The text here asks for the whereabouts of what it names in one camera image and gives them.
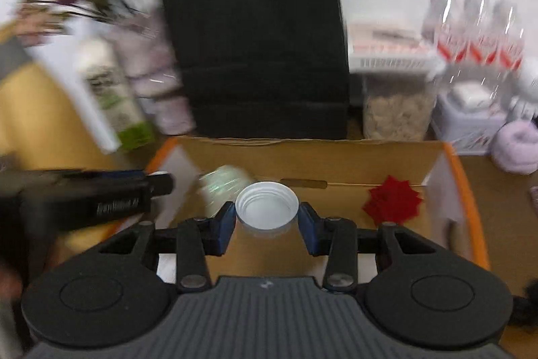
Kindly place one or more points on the pack of water bottles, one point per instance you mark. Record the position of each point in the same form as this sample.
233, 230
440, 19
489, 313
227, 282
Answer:
475, 31

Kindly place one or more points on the yellow thermos jug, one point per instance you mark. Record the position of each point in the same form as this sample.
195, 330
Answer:
46, 119

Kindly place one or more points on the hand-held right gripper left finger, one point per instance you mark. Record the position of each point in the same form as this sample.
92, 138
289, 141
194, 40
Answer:
225, 230

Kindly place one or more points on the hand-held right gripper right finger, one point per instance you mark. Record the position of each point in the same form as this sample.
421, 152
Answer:
308, 233

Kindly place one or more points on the white plastic basket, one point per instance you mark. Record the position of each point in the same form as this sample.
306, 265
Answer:
389, 52

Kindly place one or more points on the red star gift bow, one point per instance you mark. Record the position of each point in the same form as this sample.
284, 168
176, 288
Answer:
393, 204

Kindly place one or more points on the red orange cardboard box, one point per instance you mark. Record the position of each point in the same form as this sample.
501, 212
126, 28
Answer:
336, 165

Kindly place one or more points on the lilac yarn ball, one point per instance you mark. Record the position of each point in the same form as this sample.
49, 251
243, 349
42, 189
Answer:
517, 148

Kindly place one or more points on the black paper bag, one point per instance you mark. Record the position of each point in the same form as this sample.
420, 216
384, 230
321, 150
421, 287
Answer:
252, 35

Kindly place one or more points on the clear cereal container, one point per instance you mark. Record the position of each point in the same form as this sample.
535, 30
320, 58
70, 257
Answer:
397, 106

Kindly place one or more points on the white green label bottle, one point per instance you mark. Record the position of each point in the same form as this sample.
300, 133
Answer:
113, 90

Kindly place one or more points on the white lidded plastic bin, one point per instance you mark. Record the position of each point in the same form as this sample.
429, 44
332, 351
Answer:
466, 119

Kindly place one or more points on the green round jar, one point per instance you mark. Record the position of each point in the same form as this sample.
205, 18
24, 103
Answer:
222, 184

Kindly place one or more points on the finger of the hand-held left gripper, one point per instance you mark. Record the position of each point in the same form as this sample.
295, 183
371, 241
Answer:
157, 182

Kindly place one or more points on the white plastic screw lid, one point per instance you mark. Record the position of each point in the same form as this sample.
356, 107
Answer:
267, 209

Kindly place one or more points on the pink wrapped vase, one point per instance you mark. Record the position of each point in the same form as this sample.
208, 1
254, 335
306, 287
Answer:
155, 77

